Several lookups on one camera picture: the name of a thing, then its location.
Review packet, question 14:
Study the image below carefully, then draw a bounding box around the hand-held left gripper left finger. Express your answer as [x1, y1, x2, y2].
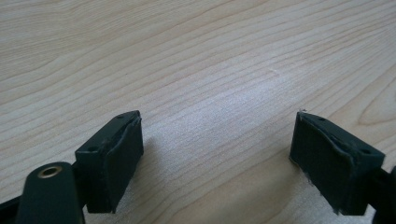
[74, 109, 145, 215]

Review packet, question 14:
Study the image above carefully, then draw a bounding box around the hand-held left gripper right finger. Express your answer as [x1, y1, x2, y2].
[289, 109, 387, 217]

